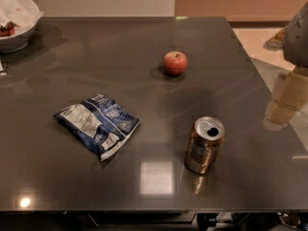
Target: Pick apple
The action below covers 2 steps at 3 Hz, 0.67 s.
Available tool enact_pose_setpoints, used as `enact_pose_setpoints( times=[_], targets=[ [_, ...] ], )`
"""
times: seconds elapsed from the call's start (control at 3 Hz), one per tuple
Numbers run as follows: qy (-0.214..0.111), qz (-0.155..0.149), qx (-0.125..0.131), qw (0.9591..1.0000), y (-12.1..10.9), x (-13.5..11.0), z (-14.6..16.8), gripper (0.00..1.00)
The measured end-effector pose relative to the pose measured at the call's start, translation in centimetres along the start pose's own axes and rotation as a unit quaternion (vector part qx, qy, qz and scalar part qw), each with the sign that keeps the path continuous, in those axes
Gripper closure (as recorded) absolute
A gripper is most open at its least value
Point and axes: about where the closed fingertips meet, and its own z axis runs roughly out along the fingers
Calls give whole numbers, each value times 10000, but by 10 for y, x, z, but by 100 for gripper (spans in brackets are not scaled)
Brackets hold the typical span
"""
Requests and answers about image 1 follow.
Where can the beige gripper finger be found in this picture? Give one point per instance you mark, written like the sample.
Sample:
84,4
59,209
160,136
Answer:
289,95

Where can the red apple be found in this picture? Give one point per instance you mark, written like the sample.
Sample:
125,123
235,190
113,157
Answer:
175,63

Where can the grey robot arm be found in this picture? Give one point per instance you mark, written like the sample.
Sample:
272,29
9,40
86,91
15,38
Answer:
295,46

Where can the brown soda can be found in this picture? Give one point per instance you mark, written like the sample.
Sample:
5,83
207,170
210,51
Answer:
206,139

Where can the blue chip bag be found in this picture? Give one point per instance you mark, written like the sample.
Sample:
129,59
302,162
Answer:
100,124

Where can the red strawberries in bowl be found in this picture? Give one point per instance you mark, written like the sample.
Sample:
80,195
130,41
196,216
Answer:
8,30

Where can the white bowl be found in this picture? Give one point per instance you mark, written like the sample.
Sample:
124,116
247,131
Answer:
18,40

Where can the white napkin in bowl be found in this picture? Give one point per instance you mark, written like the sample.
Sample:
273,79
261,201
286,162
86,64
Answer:
22,12

